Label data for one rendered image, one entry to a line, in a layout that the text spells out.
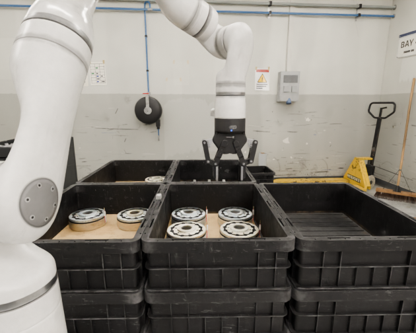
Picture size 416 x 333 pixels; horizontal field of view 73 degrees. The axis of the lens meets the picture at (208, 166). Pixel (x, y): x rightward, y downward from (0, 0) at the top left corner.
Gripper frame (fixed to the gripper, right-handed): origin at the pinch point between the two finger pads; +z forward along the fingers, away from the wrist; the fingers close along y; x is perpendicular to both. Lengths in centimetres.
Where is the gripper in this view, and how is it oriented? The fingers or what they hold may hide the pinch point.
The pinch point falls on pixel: (228, 174)
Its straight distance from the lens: 70.9
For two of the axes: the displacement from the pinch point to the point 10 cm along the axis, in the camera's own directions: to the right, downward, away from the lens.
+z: 0.0, 9.7, 2.2
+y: 10.0, -0.1, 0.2
